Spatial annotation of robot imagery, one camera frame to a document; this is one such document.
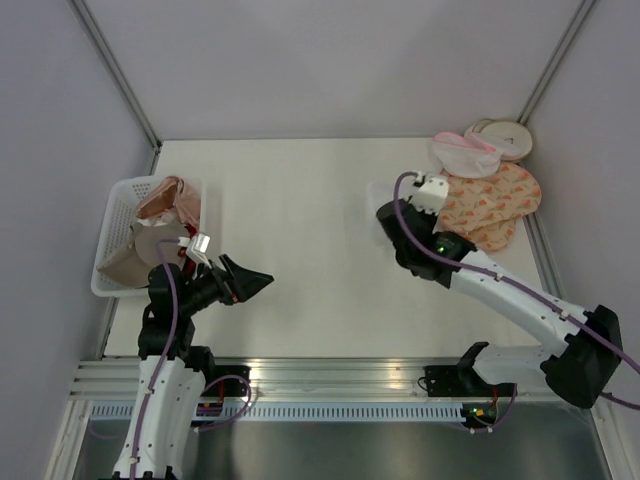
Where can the floral orange laundry bag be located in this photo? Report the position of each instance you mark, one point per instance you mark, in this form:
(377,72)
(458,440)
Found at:
(485,210)

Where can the beige round laundry bag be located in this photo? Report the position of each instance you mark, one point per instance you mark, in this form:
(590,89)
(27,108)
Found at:
(512,139)

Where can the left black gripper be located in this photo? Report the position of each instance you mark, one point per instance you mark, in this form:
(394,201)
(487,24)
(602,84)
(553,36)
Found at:
(237,284)

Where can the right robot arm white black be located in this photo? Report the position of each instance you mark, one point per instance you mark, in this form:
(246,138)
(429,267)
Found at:
(578,350)

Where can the white slotted cable duct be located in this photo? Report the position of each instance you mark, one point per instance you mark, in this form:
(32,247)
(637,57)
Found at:
(264,411)

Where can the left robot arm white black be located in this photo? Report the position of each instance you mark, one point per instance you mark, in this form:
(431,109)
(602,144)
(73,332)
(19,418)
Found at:
(174,374)

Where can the white pink-trim mesh bag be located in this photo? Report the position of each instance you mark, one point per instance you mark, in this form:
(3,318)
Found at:
(462,157)

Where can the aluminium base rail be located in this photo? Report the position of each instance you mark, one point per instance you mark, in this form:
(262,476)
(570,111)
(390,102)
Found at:
(278,379)

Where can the white mesh laundry bag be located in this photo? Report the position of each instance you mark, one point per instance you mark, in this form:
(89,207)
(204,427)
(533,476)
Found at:
(382,224)

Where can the red bra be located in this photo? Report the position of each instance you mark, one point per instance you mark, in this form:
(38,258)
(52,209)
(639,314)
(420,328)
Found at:
(189,265)

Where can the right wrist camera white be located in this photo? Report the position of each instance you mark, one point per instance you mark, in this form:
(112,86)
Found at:
(430,193)

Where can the pink beige bra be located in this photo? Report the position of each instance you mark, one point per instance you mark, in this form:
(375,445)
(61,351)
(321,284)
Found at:
(172,195)

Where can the white plastic basket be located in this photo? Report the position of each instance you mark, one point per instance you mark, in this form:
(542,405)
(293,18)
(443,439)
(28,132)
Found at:
(119,215)

